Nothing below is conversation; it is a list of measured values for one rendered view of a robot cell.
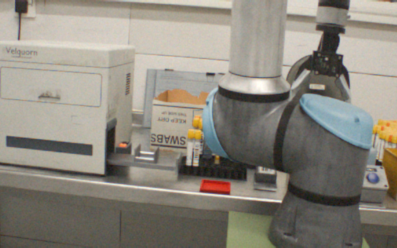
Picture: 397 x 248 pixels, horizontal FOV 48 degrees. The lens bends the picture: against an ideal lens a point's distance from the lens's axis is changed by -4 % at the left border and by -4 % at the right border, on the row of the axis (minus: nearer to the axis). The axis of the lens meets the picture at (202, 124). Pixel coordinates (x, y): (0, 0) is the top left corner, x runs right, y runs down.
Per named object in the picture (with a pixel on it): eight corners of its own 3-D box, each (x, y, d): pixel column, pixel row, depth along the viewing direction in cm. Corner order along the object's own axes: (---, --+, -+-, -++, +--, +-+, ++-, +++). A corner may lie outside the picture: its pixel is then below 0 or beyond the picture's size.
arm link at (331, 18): (316, 7, 111) (349, 12, 110) (313, 26, 112) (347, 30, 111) (318, 5, 104) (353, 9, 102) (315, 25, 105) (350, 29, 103)
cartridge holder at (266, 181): (253, 189, 107) (255, 174, 106) (253, 178, 116) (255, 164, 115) (276, 191, 106) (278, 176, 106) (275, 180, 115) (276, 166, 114)
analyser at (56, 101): (-5, 164, 109) (-6, 40, 103) (41, 140, 136) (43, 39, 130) (116, 178, 107) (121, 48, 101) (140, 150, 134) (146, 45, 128)
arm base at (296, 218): (367, 271, 65) (380, 208, 63) (265, 253, 67) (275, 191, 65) (354, 231, 79) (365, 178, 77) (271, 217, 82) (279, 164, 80)
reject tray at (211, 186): (199, 191, 103) (199, 188, 102) (201, 182, 109) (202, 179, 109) (229, 194, 102) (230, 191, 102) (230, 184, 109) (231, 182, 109)
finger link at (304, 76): (279, 96, 110) (307, 68, 107) (280, 94, 115) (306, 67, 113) (289, 105, 109) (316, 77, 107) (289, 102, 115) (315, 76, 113)
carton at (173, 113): (147, 149, 135) (150, 98, 132) (163, 130, 163) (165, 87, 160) (231, 158, 134) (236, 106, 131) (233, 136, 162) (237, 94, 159)
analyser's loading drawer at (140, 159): (92, 166, 108) (92, 145, 107) (99, 158, 114) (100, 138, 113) (177, 175, 107) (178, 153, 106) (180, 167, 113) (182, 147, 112)
